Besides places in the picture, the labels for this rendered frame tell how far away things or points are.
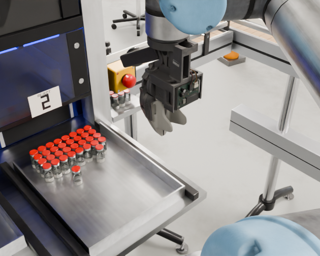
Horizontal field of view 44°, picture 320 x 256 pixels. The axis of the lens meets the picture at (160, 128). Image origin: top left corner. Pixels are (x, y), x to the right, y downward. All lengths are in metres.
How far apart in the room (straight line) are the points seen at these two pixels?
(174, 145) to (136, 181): 1.54
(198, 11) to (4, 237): 0.63
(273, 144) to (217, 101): 1.23
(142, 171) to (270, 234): 0.77
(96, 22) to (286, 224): 0.86
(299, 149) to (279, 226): 1.47
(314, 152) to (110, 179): 0.95
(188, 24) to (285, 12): 0.11
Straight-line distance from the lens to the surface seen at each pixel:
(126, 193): 0.96
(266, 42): 1.61
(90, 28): 1.05
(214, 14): 0.51
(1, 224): 0.95
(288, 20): 0.50
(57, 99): 1.07
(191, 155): 2.44
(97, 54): 1.09
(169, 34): 0.64
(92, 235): 0.88
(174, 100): 0.68
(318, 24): 0.48
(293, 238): 0.26
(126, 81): 1.14
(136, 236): 0.87
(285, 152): 1.78
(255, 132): 1.83
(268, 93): 3.14
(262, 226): 0.27
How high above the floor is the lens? 1.56
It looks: 36 degrees down
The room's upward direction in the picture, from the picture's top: straight up
